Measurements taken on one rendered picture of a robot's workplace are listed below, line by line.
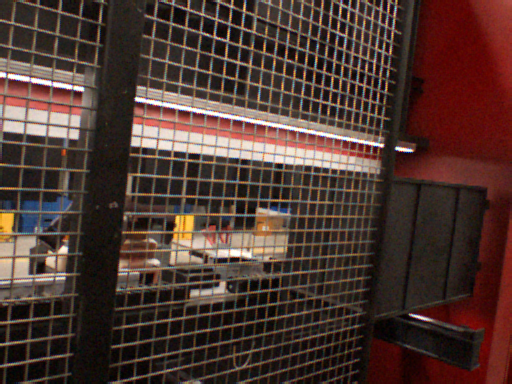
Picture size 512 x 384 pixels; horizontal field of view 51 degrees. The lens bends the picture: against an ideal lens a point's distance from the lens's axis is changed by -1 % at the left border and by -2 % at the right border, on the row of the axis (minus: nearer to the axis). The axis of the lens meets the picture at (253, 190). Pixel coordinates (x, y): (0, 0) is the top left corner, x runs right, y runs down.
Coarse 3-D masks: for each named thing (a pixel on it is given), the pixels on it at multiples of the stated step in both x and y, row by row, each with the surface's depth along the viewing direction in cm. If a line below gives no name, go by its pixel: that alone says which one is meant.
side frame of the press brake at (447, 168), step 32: (448, 0) 228; (480, 0) 218; (448, 32) 227; (480, 32) 217; (416, 64) 237; (448, 64) 227; (480, 64) 217; (416, 96) 237; (448, 96) 226; (480, 96) 216; (416, 128) 236; (448, 128) 226; (480, 128) 216; (416, 160) 236; (448, 160) 225; (480, 160) 215; (480, 256) 214; (480, 288) 213; (448, 320) 222; (480, 320) 212; (384, 352) 243; (480, 352) 212
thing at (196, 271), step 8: (152, 264) 156; (184, 264) 146; (192, 264) 147; (200, 264) 149; (168, 272) 143; (176, 272) 141; (184, 272) 140; (192, 272) 142; (200, 272) 144; (208, 272) 145; (216, 272) 146; (168, 280) 143; (176, 280) 141; (184, 280) 138; (192, 280) 139; (200, 280) 141; (208, 280) 143; (192, 288) 140
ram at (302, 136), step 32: (0, 96) 124; (32, 96) 129; (64, 96) 135; (32, 128) 130; (64, 128) 136; (160, 128) 156; (192, 128) 164; (224, 128) 173; (256, 128) 183; (288, 160) 196; (352, 160) 224
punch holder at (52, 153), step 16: (48, 144) 133; (0, 160) 126; (16, 160) 128; (32, 160) 131; (48, 160) 134; (0, 176) 127; (16, 176) 129; (32, 176) 131; (48, 176) 134; (0, 192) 127; (16, 192) 129; (32, 192) 132; (48, 192) 135
